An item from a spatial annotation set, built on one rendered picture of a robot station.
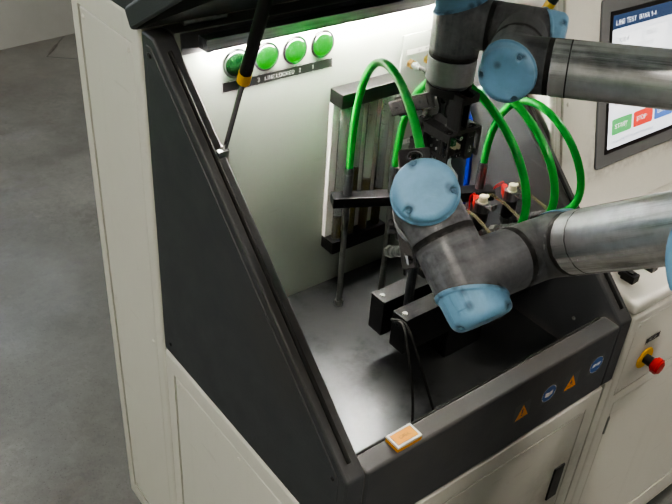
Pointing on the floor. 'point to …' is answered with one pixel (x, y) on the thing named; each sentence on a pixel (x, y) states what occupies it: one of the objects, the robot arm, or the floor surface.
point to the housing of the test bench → (128, 235)
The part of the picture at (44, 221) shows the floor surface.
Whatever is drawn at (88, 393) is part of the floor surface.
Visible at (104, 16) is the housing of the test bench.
